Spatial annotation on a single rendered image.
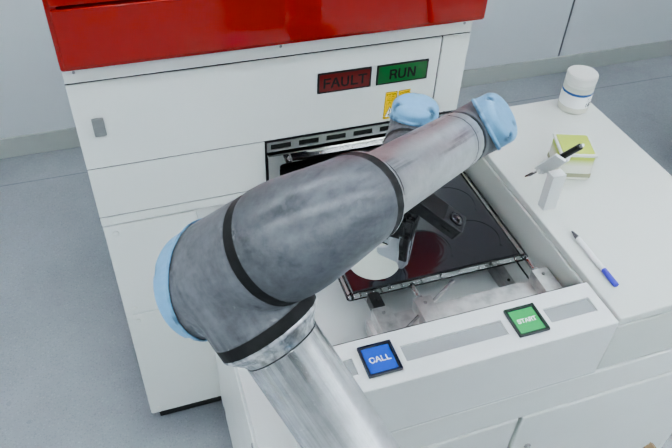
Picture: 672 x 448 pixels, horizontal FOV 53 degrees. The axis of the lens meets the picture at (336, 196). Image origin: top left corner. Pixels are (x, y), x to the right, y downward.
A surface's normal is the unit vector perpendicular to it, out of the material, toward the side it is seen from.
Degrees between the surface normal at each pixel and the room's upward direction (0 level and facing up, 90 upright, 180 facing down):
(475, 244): 0
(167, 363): 90
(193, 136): 90
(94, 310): 0
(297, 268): 74
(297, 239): 50
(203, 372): 90
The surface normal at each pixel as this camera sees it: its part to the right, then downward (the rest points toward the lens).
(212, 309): -0.29, 0.44
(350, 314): 0.04, -0.76
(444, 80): 0.32, 0.63
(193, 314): -0.44, 0.54
